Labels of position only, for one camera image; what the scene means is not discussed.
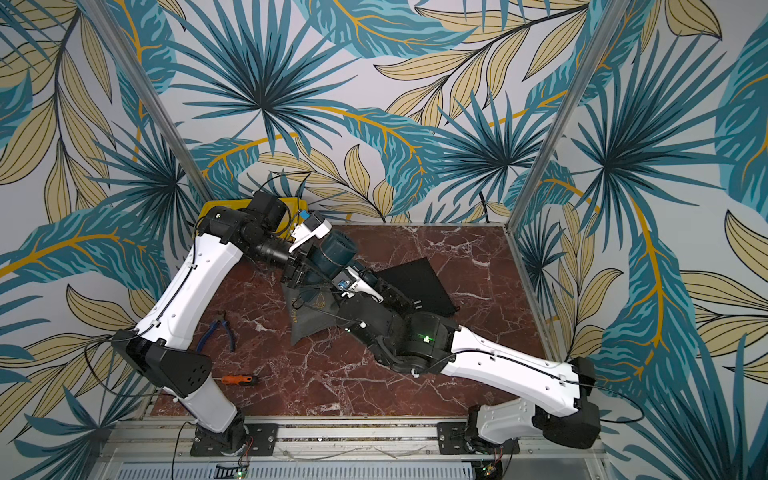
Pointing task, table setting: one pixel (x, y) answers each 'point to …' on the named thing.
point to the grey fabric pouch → (309, 314)
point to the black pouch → (419, 282)
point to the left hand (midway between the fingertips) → (330, 281)
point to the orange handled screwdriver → (237, 379)
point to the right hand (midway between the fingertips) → (377, 286)
